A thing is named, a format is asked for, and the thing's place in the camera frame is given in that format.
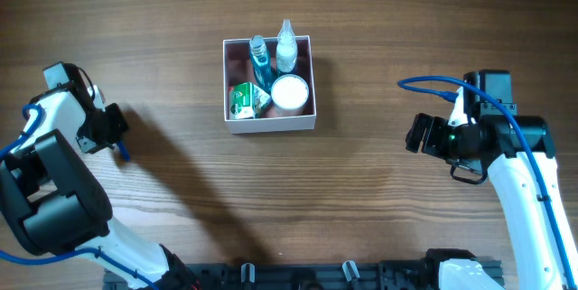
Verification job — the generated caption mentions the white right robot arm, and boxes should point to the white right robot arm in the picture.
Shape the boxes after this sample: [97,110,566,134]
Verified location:
[406,113,577,289]

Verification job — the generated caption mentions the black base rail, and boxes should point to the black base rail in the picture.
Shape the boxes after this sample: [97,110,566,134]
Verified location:
[102,260,505,290]

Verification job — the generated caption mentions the dark blue clear-cap bottle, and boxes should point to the dark blue clear-cap bottle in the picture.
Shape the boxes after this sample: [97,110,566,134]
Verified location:
[275,19,298,75]

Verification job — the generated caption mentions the cotton swab round container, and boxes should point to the cotton swab round container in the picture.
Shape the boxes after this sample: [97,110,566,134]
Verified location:
[271,74,309,117]

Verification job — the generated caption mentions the white box pink interior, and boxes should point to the white box pink interior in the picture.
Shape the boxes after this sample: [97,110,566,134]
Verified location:
[222,35,317,135]

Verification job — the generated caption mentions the blue disposable razor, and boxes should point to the blue disposable razor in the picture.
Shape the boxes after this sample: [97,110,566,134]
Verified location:
[116,141,130,162]

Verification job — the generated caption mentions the green white soap box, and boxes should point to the green white soap box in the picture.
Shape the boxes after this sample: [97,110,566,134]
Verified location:
[228,82,256,120]

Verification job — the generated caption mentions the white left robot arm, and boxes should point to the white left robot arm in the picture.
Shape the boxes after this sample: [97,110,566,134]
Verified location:
[1,84,195,289]

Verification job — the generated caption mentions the blue mouthwash bottle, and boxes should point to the blue mouthwash bottle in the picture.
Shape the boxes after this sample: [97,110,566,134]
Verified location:
[249,35,277,93]

